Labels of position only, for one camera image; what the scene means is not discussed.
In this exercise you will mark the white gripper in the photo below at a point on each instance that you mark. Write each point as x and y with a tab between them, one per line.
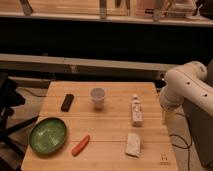
169	101

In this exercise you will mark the black eraser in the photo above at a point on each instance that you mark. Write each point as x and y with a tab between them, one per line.
67	102

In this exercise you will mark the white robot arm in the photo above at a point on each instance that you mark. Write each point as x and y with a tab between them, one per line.
185	82

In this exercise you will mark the white tube bottle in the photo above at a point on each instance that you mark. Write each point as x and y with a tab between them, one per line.
136	111

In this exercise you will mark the white crumpled cloth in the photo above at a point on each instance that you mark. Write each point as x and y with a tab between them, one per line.
133	146

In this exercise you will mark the orange carrot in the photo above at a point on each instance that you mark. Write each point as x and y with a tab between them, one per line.
80	146

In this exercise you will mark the green bowl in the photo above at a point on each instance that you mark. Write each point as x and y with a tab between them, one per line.
48	136

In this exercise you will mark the black tripod stand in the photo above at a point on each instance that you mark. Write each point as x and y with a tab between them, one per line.
9	98

